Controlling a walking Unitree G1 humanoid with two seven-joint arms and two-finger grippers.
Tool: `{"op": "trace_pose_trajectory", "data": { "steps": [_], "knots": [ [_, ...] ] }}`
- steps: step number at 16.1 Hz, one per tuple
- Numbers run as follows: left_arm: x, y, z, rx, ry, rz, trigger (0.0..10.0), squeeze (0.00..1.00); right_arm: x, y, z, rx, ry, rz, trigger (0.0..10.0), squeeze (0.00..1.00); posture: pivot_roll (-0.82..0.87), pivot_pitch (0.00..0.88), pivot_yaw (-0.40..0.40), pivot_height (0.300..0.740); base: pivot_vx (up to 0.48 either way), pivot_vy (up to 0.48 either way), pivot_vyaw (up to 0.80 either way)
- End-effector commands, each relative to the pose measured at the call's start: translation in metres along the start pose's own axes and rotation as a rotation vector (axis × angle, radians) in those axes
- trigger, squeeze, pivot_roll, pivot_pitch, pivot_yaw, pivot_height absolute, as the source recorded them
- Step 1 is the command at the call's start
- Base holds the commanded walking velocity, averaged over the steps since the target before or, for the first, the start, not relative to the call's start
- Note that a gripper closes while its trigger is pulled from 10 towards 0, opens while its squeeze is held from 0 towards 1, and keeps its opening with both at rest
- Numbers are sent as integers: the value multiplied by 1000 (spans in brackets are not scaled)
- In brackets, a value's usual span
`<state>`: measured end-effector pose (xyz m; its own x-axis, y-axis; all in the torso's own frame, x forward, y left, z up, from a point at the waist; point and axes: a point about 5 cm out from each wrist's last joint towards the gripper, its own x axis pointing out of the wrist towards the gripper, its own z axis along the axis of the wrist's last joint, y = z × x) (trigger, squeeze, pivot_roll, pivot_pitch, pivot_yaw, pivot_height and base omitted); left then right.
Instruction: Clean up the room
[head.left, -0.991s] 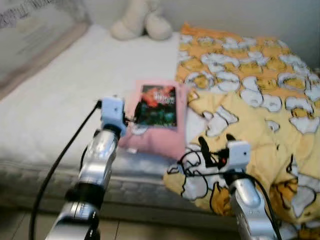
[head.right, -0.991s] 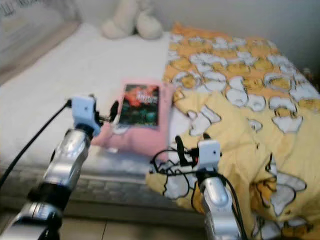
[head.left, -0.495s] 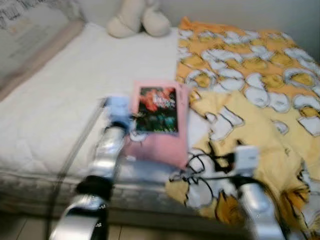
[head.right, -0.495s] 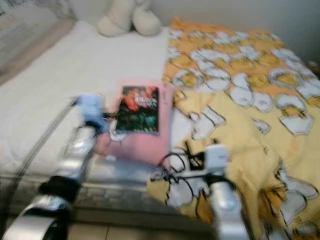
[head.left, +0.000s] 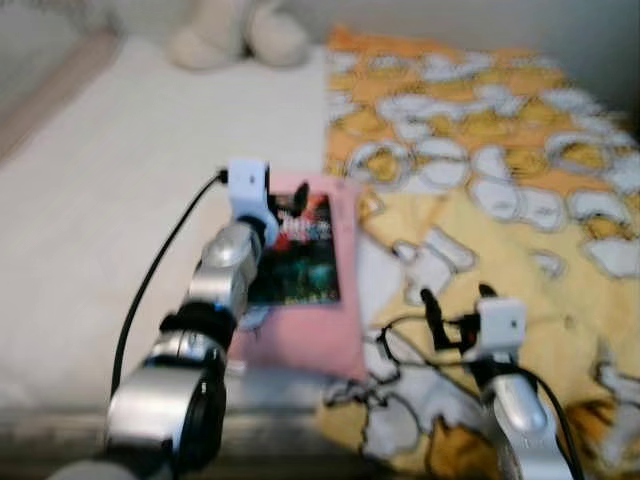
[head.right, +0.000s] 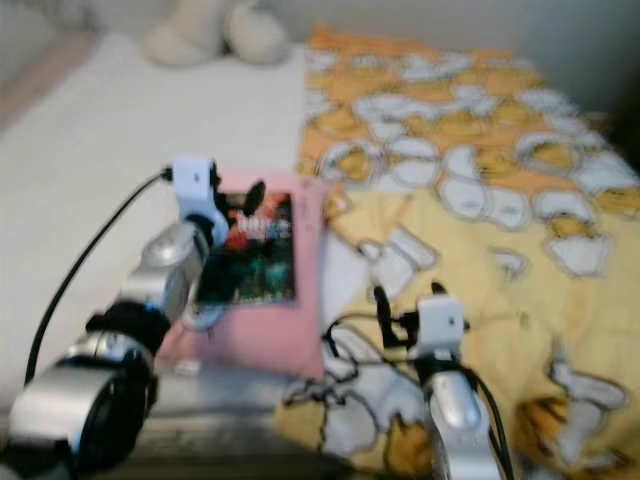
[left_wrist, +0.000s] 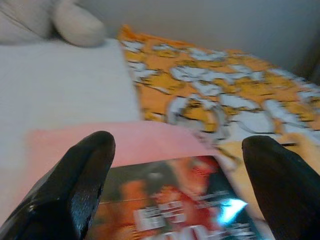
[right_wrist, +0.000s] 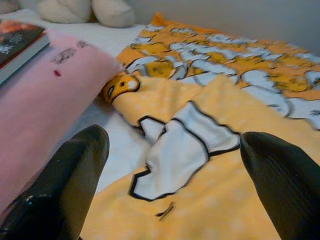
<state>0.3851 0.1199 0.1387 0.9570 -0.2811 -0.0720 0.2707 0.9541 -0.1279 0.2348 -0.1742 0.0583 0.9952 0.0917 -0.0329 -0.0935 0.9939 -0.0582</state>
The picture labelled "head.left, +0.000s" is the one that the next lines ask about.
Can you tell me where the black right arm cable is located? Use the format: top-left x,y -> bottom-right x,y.
373,313 -> 586,480

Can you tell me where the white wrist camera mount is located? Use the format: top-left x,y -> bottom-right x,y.
226,160 -> 276,241
474,297 -> 529,363

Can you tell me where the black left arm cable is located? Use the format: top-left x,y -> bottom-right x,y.
110,170 -> 231,401

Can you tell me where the yellow cartoon print blanket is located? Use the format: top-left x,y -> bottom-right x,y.
318,25 -> 640,479

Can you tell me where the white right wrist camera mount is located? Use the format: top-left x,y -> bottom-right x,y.
474,297 -> 529,363

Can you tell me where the beige plush toy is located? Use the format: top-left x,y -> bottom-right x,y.
165,0 -> 311,71

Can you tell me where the bed with white sheet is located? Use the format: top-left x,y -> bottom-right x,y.
0,35 -> 640,471

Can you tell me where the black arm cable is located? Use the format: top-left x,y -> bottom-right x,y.
110,170 -> 231,401
373,313 -> 586,480

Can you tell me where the dark cover book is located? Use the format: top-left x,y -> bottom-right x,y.
246,193 -> 343,307

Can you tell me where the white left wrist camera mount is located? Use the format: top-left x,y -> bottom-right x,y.
226,160 -> 276,241

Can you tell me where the pink pillow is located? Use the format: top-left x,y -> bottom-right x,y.
228,172 -> 373,383

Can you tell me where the beige bed frame edge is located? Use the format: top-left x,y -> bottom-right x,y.
0,30 -> 123,166

